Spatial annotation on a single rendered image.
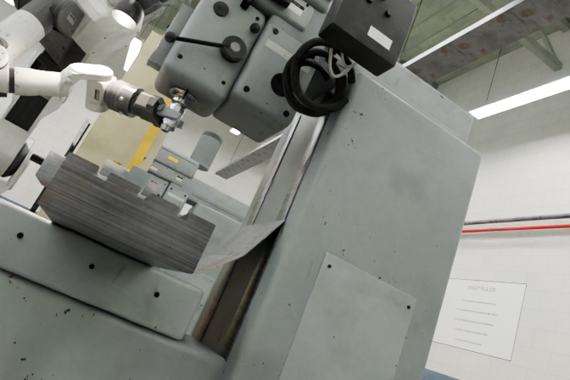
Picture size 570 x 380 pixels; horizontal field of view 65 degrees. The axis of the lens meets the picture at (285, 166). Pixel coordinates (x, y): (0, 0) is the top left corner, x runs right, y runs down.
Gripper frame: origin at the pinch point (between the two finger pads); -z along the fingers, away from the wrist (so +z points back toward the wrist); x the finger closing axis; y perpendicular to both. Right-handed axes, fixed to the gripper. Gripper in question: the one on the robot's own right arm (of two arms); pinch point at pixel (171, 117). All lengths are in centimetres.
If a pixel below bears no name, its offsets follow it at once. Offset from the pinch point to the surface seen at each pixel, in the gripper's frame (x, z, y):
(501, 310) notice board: 408, -271, -85
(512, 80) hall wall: 472, -236, -437
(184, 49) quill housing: -11.6, 1.4, -14.8
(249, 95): -4.7, -18.1, -12.7
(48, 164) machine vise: -12.6, 15.0, 26.9
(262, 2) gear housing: -7.9, -9.7, -40.1
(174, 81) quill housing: -6.9, 1.6, -7.4
